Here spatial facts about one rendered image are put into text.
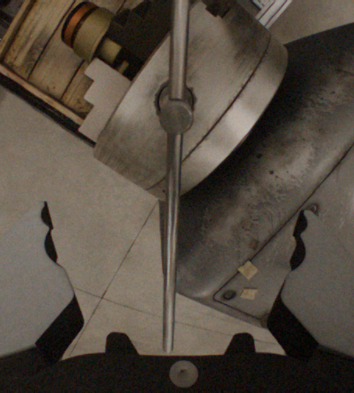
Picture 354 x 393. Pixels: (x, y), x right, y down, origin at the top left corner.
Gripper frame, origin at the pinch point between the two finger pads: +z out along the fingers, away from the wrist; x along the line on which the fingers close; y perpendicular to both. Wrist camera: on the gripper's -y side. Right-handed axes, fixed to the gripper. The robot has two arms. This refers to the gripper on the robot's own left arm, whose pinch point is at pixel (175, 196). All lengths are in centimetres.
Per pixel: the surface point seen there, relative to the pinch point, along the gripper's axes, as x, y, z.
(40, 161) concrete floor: -85, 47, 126
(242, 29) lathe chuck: 6.7, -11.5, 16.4
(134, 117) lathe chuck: -4.0, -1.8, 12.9
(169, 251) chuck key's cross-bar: -0.1, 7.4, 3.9
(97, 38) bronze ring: -10.8, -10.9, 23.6
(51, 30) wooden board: -29, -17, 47
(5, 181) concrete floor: -115, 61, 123
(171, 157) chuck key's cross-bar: -0.3, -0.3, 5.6
